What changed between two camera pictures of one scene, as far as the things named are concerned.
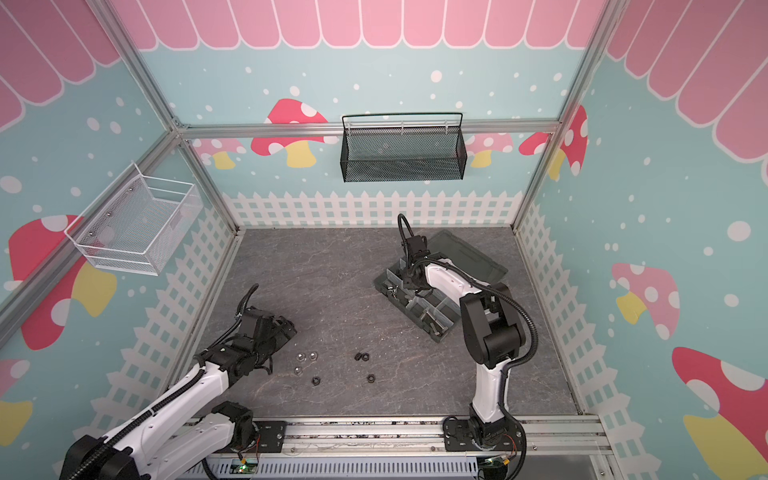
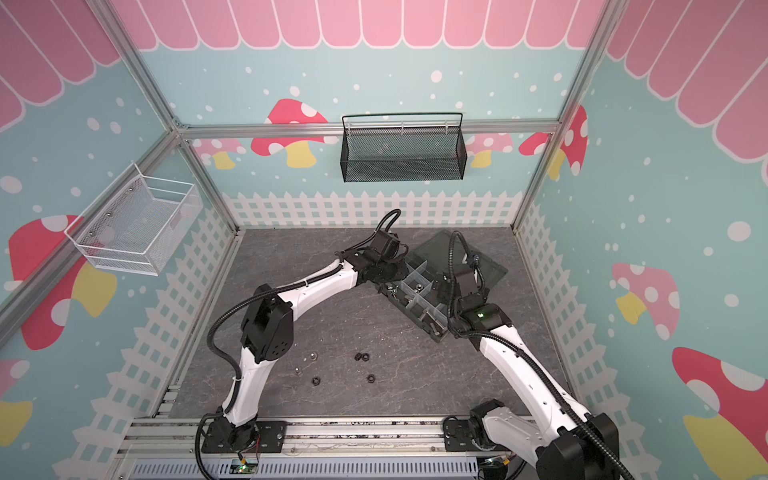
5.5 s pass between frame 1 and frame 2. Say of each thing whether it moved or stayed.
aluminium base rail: stayed
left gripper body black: moved
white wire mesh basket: stayed
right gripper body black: moved
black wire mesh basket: stayed
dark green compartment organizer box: stayed
